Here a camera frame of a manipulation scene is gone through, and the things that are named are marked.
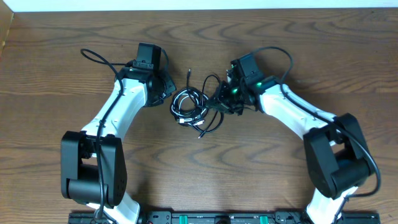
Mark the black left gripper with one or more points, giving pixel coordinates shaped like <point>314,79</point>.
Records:
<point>171,88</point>

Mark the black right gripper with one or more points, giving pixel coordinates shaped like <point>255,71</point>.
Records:
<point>221,100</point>

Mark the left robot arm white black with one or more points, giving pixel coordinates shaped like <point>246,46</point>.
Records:
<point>93,168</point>

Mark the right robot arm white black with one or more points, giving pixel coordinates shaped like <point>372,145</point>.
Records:
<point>338,159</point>

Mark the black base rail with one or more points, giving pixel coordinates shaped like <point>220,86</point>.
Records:
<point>280,217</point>

